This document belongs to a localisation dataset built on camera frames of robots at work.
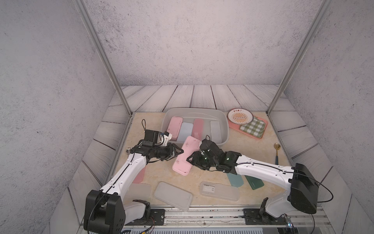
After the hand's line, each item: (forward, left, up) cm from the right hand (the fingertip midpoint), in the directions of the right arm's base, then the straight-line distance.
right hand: (187, 162), depth 75 cm
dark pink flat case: (-2, +29, -16) cm, 33 cm away
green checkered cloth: (+36, -49, -16) cm, 63 cm away
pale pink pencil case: (+9, -1, +2) cm, 9 cm away
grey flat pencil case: (-11, +8, -15) cm, 21 cm away
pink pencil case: (+35, +12, -14) cm, 40 cm away
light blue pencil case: (+31, +3, -14) cm, 35 cm away
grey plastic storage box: (+47, -13, -14) cm, 51 cm away
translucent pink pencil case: (+35, -6, -16) cm, 39 cm away
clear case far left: (-9, +27, -19) cm, 34 cm away
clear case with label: (-8, -17, -17) cm, 25 cm away
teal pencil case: (-2, -27, -19) cm, 33 cm away
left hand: (+5, +2, +1) cm, 5 cm away
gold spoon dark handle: (+20, -58, -17) cm, 64 cm away
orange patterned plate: (+48, -39, -17) cm, 65 cm away
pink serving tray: (+37, -35, -17) cm, 53 cm away
